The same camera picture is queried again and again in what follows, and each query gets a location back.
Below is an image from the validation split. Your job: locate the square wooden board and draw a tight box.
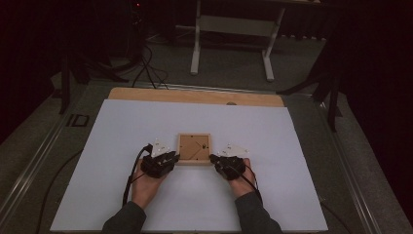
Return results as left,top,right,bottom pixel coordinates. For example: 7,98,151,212
175,132,213,167

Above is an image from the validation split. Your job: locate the metal floor rail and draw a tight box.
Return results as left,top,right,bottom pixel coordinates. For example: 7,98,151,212
316,99,382,234
0,109,71,222

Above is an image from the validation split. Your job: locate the person's left hand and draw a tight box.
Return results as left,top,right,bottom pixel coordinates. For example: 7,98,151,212
131,160,171,211

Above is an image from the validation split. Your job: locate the thin black floor cable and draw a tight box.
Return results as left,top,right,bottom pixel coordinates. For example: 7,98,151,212
34,148,85,234
319,200,354,234

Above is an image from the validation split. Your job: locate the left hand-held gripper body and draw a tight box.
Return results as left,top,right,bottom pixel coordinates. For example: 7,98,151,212
139,138,172,179

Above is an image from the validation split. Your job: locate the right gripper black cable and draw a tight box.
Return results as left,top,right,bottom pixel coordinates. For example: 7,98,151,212
226,163,264,205

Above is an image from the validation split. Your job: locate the dark equipment rack red light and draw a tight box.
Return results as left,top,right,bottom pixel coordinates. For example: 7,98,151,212
126,0,148,64

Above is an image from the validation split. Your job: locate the black floor socket plate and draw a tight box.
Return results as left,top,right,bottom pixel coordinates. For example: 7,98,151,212
65,113,91,129

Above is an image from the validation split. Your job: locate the person's right hand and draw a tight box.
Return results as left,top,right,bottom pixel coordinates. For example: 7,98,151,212
226,157,258,200

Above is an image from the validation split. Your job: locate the black floor cables bundle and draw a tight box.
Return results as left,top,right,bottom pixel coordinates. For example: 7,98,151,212
131,43,170,91

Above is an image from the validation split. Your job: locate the large white sheet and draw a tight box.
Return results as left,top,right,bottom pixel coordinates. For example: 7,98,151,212
50,98,329,233

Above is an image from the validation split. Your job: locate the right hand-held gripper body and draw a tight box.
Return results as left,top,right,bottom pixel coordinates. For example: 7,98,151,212
216,143,250,181

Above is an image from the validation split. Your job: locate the white metal stand frame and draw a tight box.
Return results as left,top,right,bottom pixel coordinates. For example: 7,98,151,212
190,0,287,83

